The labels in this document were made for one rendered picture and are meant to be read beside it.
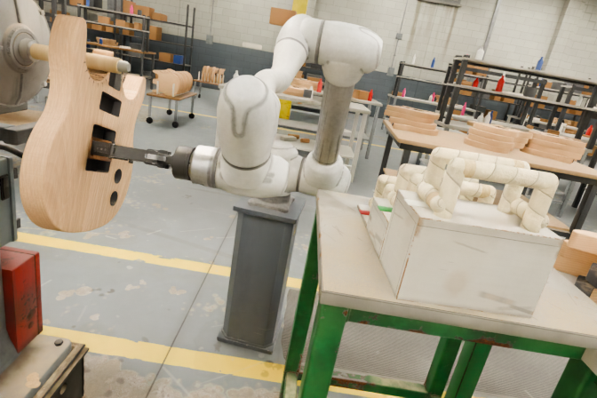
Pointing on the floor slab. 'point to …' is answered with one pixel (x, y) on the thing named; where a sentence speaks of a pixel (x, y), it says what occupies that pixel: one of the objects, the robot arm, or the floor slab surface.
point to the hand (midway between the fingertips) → (103, 149)
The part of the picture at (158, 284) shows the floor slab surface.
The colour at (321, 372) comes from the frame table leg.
